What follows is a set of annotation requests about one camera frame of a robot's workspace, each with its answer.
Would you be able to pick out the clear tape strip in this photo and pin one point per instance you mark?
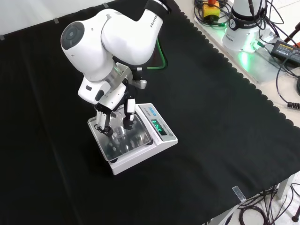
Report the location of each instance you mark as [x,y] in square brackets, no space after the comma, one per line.
[239,193]

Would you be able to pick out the small clear glass beaker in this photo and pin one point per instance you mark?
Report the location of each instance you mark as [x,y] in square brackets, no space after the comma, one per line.
[120,132]

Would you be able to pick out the black power adapter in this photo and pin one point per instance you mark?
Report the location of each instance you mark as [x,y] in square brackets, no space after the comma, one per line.
[286,51]

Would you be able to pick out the white electronic balance steel pan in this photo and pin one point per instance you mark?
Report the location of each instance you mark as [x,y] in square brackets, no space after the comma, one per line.
[161,145]

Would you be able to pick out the yellow stop button box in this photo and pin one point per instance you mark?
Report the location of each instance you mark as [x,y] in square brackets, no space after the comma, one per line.
[211,10]

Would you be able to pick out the black bench cloth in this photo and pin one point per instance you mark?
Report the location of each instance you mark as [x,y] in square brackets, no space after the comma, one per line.
[211,105]

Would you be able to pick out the white table leg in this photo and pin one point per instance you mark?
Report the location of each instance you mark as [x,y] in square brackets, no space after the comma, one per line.
[284,187]

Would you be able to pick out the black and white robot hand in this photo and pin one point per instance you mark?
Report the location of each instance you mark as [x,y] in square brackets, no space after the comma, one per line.
[110,98]

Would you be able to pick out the black tripod leg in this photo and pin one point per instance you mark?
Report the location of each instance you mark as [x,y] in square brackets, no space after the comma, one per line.
[293,35]

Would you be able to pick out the grey metal base plate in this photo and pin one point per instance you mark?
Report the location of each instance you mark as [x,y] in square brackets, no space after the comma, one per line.
[262,68]

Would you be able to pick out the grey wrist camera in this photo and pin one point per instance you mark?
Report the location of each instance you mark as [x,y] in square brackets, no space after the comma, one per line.
[140,84]

